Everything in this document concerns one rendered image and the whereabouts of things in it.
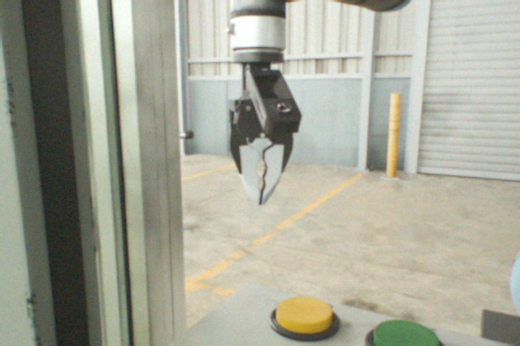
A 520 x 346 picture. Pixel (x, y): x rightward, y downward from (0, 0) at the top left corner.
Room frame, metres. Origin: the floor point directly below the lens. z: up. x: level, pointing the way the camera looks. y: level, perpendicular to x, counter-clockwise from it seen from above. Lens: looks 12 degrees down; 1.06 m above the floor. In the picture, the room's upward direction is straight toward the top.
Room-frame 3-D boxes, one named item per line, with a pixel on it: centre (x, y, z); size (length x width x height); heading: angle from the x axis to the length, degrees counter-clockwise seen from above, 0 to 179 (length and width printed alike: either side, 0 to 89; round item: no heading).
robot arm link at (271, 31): (0.62, 0.00, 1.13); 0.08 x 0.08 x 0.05
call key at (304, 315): (0.29, -0.03, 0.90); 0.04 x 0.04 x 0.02
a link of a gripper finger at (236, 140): (0.60, 0.02, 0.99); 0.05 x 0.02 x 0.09; 101
